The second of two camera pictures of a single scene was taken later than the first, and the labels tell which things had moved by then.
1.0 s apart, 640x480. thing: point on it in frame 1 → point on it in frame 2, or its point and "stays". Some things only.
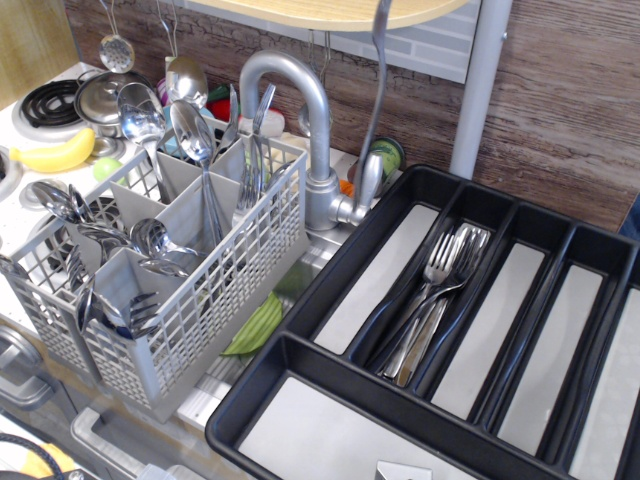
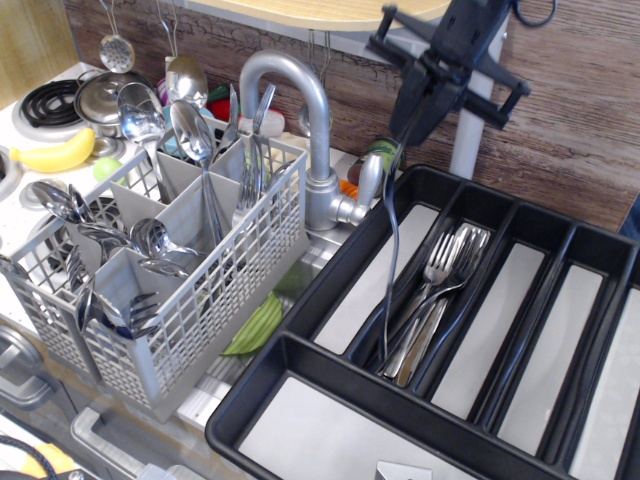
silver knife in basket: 234,106 stays
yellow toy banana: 55,157 stays
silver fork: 380,33 → 390,175
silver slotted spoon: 194,134 stays
